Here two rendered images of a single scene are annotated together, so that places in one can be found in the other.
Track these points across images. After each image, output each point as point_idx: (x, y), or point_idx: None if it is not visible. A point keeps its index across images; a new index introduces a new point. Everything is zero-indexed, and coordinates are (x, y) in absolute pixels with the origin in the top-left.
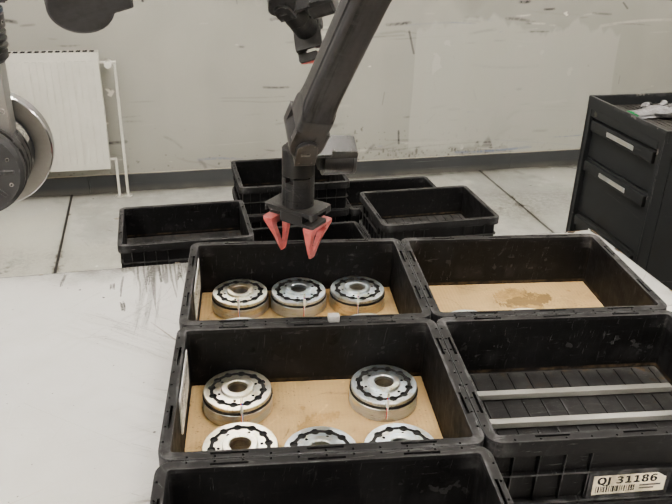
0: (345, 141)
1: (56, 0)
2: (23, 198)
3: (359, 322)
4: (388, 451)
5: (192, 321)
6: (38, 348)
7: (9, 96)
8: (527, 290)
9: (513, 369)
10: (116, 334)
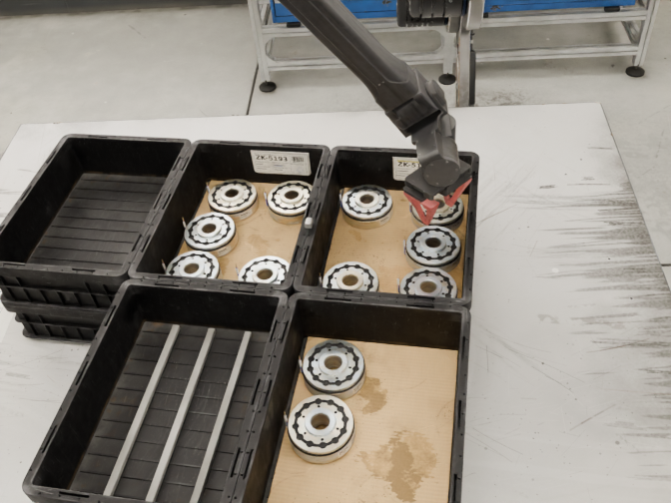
0: (428, 146)
1: None
2: (464, 28)
3: (300, 240)
4: (147, 228)
5: (335, 151)
6: (480, 146)
7: None
8: (427, 479)
9: None
10: (497, 185)
